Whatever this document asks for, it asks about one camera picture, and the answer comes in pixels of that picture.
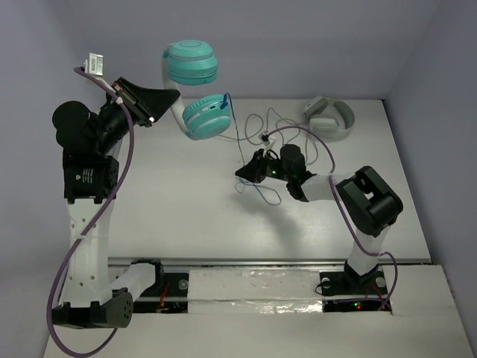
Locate white grey headphones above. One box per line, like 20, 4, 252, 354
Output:
303, 95, 356, 142

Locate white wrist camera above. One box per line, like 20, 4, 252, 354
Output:
259, 132, 277, 151
83, 52, 104, 78

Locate grey headphone cable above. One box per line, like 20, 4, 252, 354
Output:
219, 107, 320, 167

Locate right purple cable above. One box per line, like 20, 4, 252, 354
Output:
274, 125, 399, 311

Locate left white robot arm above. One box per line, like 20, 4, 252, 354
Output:
48, 78, 180, 329

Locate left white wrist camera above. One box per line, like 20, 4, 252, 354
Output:
83, 52, 104, 78

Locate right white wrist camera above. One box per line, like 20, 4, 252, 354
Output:
259, 132, 277, 151

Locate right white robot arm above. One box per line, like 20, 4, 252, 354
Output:
235, 145, 403, 297

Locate blue headphone cable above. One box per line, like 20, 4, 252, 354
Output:
219, 92, 282, 205

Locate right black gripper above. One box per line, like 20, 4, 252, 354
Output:
236, 148, 292, 183

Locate teal cat-ear headphones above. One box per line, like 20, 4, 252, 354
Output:
161, 39, 232, 141

